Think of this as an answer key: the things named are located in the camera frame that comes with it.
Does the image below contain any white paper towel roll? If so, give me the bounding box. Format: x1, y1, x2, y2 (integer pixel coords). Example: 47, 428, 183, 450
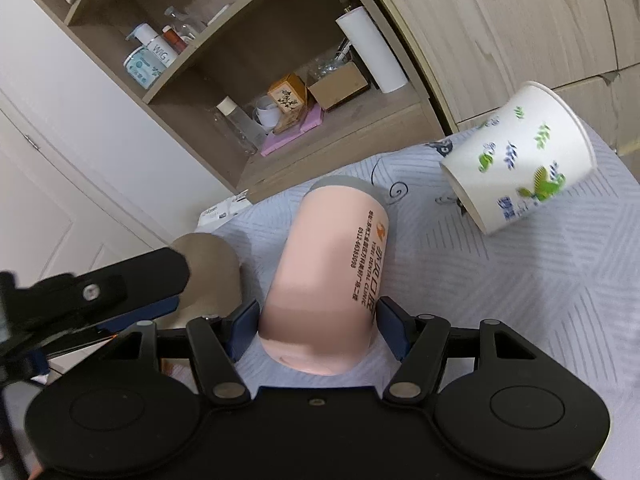
336, 6, 408, 93

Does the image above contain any wooden bookshelf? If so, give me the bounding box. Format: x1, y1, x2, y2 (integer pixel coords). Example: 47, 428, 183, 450
34, 0, 444, 200

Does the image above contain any tissue pack bundle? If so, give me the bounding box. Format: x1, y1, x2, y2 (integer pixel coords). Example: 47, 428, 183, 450
196, 190, 252, 232

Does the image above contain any teal wipes canister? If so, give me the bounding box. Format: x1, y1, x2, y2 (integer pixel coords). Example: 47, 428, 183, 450
124, 46, 166, 90

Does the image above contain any orange floral tea box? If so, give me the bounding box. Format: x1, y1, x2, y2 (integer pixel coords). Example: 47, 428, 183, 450
268, 73, 308, 134

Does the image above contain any small cardboard box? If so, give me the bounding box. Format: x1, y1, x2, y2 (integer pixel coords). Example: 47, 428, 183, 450
309, 62, 370, 110

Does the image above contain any pink tumbler grey lid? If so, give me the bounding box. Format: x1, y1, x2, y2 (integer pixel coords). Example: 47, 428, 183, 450
258, 176, 390, 376

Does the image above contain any clear bottle cream cap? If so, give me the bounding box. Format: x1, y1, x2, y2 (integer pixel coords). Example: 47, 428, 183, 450
216, 96, 267, 156

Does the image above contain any white floral paper cup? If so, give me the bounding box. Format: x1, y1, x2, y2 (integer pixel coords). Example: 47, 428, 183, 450
440, 81, 597, 234

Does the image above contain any white patterned tablecloth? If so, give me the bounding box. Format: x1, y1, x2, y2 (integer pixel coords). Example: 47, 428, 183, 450
196, 123, 640, 480

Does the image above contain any white pump bottle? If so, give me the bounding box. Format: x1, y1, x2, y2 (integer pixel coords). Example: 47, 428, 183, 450
126, 23, 178, 67

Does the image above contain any white door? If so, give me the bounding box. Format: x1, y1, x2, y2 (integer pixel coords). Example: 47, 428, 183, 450
0, 0, 237, 376

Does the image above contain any wooden wardrobe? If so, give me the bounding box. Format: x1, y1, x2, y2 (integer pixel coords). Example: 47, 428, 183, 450
381, 0, 639, 155

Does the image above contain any pink flat box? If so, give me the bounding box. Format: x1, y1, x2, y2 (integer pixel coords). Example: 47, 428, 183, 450
260, 104, 324, 157

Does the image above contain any small white cup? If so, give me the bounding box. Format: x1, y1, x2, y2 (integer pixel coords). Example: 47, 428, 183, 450
254, 94, 281, 130

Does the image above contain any beige brown tumbler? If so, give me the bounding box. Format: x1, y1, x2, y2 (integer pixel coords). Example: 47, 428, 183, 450
156, 233, 242, 330

